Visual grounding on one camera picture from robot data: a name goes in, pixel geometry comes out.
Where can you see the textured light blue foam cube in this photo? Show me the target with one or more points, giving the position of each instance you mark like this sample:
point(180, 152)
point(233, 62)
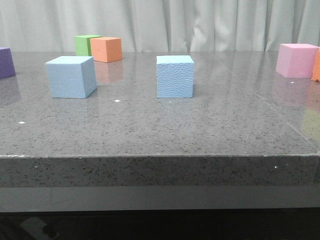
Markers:
point(175, 76)

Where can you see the smooth light blue foam cube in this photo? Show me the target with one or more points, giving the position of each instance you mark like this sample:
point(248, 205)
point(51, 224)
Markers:
point(71, 76)

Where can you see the orange foam cube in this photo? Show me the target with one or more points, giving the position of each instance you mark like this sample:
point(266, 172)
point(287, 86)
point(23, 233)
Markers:
point(106, 49)

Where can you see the green foam cube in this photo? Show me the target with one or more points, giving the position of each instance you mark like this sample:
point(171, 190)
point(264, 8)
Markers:
point(83, 44)

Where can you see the pink foam cube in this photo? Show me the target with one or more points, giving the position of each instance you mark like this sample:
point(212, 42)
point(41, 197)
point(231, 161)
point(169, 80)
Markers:
point(296, 60)

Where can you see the purple foam cube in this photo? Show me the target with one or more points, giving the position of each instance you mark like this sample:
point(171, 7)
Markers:
point(7, 68)

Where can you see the orange foam block right edge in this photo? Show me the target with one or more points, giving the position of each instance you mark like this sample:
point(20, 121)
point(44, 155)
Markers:
point(316, 68)

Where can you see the white pleated curtain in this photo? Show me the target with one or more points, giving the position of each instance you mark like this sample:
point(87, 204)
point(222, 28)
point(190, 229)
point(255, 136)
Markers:
point(160, 25)

